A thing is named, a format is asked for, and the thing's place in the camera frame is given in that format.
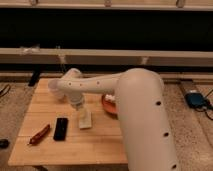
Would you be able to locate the white paper cup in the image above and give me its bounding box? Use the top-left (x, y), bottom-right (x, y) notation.
top-left (47, 78), bottom-right (64, 100)

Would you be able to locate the white sponge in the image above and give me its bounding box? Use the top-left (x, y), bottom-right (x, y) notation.
top-left (78, 108), bottom-right (92, 129)

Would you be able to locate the white box in bowl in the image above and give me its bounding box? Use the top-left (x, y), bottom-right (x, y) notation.
top-left (105, 95), bottom-right (115, 102)

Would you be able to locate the red sausage toy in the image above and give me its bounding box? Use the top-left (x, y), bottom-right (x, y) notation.
top-left (29, 125), bottom-right (50, 145)

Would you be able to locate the black phone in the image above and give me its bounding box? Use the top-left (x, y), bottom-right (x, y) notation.
top-left (53, 118), bottom-right (68, 141)

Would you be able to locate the orange bowl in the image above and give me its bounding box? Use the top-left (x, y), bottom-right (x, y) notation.
top-left (101, 94), bottom-right (117, 116)

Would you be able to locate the black object on floor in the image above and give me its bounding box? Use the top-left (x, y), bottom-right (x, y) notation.
top-left (0, 139), bottom-right (10, 149)

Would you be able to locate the wooden table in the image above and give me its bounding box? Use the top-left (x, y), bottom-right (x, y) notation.
top-left (8, 78), bottom-right (127, 166)

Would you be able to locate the blue device on floor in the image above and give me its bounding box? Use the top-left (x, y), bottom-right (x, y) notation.
top-left (185, 93), bottom-right (206, 108)

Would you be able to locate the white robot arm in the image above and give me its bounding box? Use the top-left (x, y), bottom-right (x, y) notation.
top-left (58, 68), bottom-right (181, 171)

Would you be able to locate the black cable on floor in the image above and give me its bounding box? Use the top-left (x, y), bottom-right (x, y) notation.
top-left (0, 83), bottom-right (12, 99)

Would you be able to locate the black post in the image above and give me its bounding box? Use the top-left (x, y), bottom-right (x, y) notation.
top-left (28, 65), bottom-right (43, 87)

